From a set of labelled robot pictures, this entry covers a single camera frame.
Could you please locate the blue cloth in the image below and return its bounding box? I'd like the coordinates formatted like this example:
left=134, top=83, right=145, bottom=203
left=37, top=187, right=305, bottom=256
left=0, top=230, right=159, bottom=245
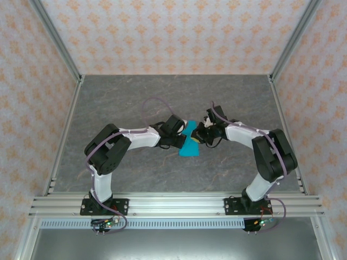
left=178, top=120, right=202, bottom=158

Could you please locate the grey sheet metal panel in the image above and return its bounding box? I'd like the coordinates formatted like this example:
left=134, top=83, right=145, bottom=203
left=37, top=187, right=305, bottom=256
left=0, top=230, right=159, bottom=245
left=29, top=229, right=326, bottom=260

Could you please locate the small circuit board with LED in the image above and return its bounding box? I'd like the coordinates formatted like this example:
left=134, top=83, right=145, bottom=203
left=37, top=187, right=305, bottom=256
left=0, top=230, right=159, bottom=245
left=253, top=217, right=275, bottom=227
left=91, top=216, right=120, bottom=228

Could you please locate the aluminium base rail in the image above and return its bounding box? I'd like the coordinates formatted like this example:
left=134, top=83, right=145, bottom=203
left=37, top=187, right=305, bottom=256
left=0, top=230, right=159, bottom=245
left=28, top=191, right=325, bottom=218

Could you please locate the aluminium table side rail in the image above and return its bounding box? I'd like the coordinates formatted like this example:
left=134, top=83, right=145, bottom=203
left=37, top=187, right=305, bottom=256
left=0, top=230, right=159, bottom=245
left=42, top=75, right=85, bottom=197
left=267, top=74, right=310, bottom=196

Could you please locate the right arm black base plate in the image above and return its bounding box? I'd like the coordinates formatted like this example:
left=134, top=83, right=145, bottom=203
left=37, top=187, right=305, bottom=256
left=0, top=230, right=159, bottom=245
left=223, top=197, right=273, bottom=217

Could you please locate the grey slotted cable duct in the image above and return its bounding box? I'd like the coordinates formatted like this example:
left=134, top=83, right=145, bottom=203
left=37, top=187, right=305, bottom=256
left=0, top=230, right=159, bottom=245
left=40, top=219, right=246, bottom=230

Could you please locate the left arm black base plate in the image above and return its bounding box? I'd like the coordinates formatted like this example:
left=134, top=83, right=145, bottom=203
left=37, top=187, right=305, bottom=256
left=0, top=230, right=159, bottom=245
left=80, top=198, right=130, bottom=217

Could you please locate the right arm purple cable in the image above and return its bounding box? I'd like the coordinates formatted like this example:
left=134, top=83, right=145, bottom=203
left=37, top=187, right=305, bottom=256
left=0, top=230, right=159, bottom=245
left=210, top=100, right=288, bottom=235

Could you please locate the aluminium frame post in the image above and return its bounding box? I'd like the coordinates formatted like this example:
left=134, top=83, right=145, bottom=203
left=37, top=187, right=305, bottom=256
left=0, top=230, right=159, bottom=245
left=28, top=0, right=83, bottom=83
left=268, top=0, right=323, bottom=82

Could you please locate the aluminium lower frame bar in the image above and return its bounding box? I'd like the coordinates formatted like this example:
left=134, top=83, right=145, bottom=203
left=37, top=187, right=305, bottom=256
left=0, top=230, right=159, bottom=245
left=15, top=218, right=41, bottom=260
left=310, top=216, right=338, bottom=260

